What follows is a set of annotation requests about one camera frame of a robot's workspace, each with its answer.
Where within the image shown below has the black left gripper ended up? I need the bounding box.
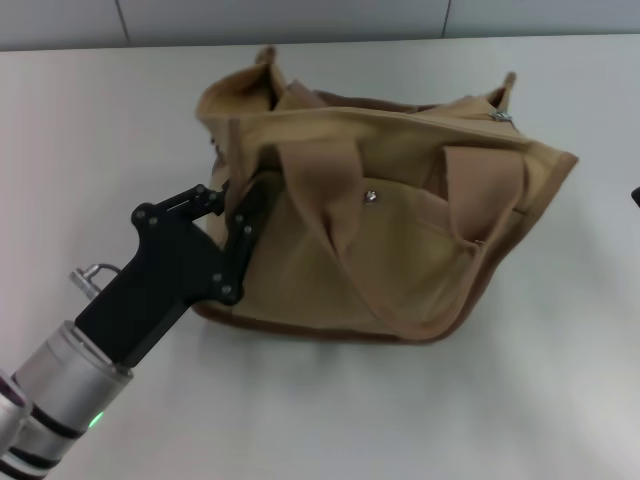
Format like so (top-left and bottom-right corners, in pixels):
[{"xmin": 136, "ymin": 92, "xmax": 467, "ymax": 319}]
[{"xmin": 73, "ymin": 172, "xmax": 281, "ymax": 368}]

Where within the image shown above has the khaki canvas food bag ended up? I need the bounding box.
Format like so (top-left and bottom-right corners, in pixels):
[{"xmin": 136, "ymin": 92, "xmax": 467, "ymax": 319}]
[{"xmin": 192, "ymin": 44, "xmax": 581, "ymax": 346}]

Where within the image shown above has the plain white partition board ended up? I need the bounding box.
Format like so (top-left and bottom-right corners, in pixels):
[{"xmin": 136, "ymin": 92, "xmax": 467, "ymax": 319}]
[{"xmin": 0, "ymin": 0, "xmax": 121, "ymax": 52}]

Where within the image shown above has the left gripper cable with plug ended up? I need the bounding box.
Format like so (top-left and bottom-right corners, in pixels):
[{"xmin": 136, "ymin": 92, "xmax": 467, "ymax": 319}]
[{"xmin": 68, "ymin": 261, "xmax": 122, "ymax": 302}]

